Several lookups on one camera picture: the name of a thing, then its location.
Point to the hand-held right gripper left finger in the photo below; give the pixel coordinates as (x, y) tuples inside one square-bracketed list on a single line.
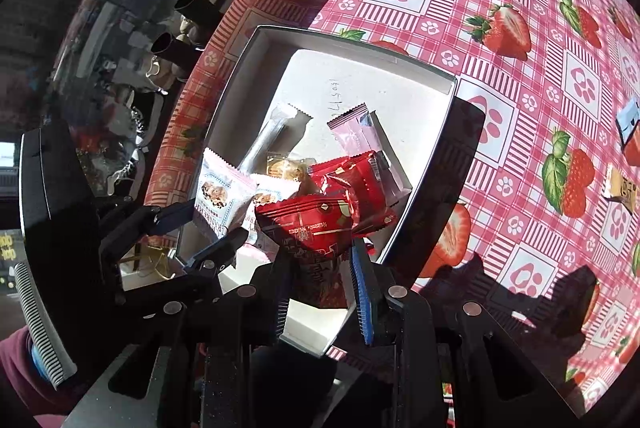
[(280, 293)]

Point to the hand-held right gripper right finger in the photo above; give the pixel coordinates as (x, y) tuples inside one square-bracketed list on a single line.
[(361, 293)]

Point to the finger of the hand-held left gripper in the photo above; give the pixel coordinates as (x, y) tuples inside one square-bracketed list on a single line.
[(220, 250), (170, 215)]

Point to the white pink snack packet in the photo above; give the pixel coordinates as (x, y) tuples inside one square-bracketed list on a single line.
[(220, 193), (267, 198)]

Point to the red foil snack packet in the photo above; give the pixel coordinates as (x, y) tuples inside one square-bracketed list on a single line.
[(310, 228), (332, 185), (372, 188)]

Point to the dark box with white inside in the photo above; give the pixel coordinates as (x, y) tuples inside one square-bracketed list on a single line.
[(400, 108)]

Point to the person's left forearm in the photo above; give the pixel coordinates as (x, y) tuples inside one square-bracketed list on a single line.
[(15, 373)]

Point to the clear cookie packet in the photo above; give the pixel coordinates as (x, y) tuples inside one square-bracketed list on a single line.
[(285, 169)]

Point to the silver stick snack packet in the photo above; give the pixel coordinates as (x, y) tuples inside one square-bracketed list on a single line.
[(272, 133)]

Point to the grey snack packet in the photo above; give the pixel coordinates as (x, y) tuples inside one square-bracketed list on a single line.
[(392, 168)]

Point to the black tube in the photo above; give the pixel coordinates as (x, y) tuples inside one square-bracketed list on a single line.
[(170, 48), (192, 6)]

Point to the yellow snack packet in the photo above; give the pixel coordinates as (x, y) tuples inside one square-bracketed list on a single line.
[(622, 185)]

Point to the light blue snack packet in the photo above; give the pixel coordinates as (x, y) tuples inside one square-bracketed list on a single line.
[(631, 123)]

